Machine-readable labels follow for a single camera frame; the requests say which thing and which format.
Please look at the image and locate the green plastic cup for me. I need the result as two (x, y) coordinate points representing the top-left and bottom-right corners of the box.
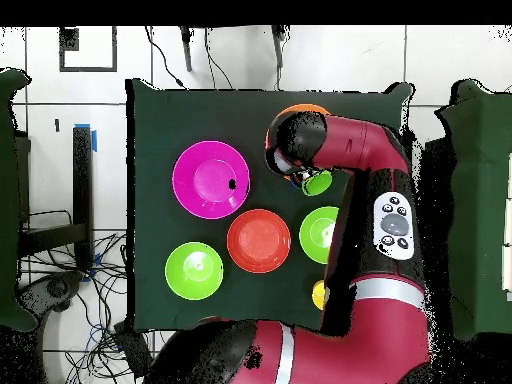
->
(300, 169), (334, 198)

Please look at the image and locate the yellow plastic cup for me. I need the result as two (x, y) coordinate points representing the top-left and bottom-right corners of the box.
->
(311, 279), (328, 311)

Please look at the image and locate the green plastic bowl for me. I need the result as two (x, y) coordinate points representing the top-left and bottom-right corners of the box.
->
(298, 206), (340, 266)
(164, 241), (224, 301)

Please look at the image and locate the tangle of black cables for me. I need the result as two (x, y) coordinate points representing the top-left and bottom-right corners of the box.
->
(19, 231), (177, 384)

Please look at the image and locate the neighbouring green table cloth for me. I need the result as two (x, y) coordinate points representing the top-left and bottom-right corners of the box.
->
(435, 78), (512, 341)
(0, 67), (39, 333)

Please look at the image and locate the large pink plastic bowl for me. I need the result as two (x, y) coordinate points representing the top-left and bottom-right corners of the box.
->
(171, 140), (251, 220)

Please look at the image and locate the blue tape strip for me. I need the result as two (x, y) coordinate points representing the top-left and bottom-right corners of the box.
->
(73, 122), (98, 153)

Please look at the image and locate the black square floor frame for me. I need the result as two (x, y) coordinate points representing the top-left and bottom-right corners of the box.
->
(58, 25), (118, 73)

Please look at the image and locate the black cable with plug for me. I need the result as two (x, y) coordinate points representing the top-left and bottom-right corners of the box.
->
(144, 25), (187, 90)

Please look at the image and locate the red-orange plastic bowl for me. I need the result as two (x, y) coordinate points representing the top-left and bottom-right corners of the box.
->
(226, 208), (292, 274)

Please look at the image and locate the black metal stand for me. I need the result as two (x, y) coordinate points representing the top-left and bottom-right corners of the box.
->
(17, 125), (95, 273)

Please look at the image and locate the black tripod leg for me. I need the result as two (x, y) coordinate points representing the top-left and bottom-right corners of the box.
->
(178, 25), (195, 73)
(270, 25), (288, 69)

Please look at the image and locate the dark green table cloth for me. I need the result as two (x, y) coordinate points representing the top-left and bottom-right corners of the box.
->
(124, 77), (415, 333)

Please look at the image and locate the black power strip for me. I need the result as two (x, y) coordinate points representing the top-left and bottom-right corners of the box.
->
(113, 321), (156, 379)

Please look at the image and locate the large orange plastic bowl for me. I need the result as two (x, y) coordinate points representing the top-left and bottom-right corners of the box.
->
(264, 103), (332, 182)

